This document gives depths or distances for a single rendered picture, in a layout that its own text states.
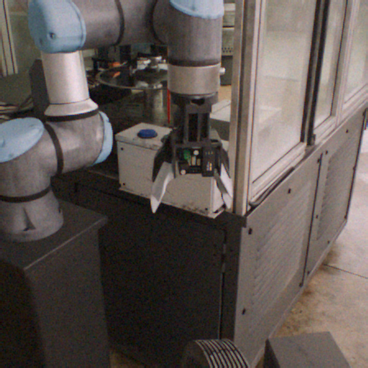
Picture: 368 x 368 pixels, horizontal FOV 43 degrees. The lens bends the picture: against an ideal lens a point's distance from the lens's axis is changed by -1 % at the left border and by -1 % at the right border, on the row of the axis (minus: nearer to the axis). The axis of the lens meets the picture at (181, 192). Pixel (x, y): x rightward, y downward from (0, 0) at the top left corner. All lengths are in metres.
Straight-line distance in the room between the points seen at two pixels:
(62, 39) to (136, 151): 0.54
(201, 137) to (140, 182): 0.50
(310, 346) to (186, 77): 0.39
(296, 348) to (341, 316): 1.62
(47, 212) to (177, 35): 0.54
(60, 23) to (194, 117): 0.22
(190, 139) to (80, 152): 0.40
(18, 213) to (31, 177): 0.08
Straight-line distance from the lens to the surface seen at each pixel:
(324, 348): 0.42
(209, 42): 0.65
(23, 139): 0.97
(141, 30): 0.70
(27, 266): 0.97
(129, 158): 1.15
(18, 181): 1.00
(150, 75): 1.47
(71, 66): 1.02
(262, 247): 1.34
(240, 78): 0.99
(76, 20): 0.65
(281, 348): 0.41
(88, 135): 1.03
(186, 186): 1.08
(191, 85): 0.65
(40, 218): 1.03
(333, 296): 2.12
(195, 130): 0.68
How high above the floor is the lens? 1.29
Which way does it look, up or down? 27 degrees down
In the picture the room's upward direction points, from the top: straight up
